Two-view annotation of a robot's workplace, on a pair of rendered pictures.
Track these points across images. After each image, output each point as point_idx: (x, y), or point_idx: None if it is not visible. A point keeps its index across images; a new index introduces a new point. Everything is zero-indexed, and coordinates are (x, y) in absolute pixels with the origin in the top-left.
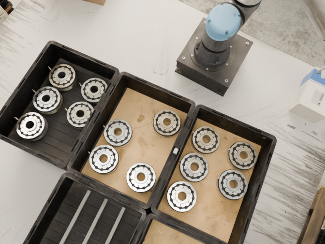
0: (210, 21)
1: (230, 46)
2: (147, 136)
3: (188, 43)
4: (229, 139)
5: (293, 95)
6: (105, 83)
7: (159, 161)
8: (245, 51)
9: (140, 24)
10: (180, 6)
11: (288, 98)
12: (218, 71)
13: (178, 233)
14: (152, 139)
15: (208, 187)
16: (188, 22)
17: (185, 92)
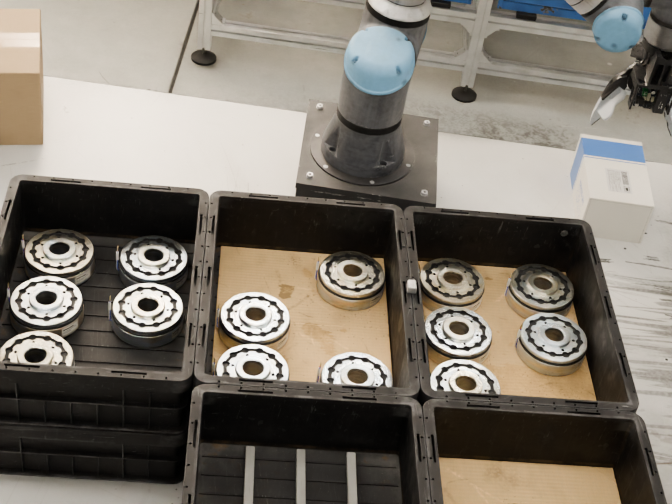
0: (356, 60)
1: None
2: (321, 317)
3: (304, 148)
4: (496, 278)
5: (569, 206)
6: (173, 241)
7: (376, 353)
8: (431, 137)
9: (158, 160)
10: (232, 110)
11: (562, 214)
12: (398, 181)
13: (498, 465)
14: (335, 319)
15: (506, 367)
16: (268, 133)
17: None
